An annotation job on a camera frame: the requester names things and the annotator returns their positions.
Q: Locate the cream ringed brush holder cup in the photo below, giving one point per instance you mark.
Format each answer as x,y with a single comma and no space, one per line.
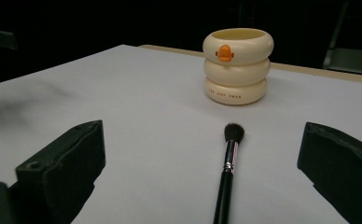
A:
238,71

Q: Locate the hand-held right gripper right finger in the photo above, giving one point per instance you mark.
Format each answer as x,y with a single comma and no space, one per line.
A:
344,168

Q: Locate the white metal stand with shelf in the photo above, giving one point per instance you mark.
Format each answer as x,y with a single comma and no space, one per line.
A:
353,59

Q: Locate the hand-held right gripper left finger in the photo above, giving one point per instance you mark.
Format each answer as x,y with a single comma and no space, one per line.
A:
61,161

